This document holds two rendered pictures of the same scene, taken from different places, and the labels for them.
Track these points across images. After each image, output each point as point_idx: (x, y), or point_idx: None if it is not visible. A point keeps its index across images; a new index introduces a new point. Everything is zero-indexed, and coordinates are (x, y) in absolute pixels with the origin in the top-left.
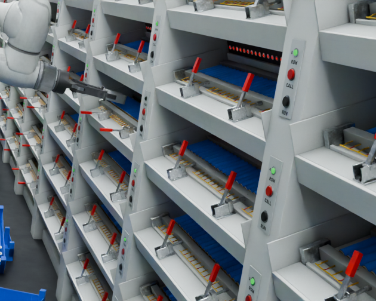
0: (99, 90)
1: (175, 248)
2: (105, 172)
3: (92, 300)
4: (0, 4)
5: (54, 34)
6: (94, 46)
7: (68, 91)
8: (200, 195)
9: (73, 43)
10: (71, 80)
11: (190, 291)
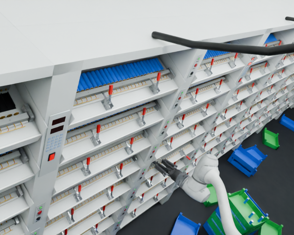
0: (168, 160)
1: (200, 147)
2: (148, 180)
3: (144, 206)
4: (219, 176)
5: (29, 230)
6: (153, 158)
7: (87, 211)
8: (220, 129)
9: (94, 190)
10: (172, 171)
11: (213, 144)
